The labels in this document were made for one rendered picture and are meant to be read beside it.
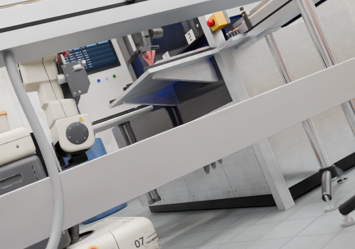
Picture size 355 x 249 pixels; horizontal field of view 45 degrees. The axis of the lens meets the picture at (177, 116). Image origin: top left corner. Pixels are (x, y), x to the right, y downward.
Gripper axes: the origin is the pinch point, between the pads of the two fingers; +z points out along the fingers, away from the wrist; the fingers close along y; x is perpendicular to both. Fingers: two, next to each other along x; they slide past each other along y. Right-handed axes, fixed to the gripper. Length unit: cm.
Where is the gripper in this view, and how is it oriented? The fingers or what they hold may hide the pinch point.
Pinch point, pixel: (151, 65)
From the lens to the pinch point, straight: 215.7
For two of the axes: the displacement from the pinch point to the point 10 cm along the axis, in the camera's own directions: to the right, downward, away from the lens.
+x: -4.2, 2.4, 8.8
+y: 8.8, -1.5, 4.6
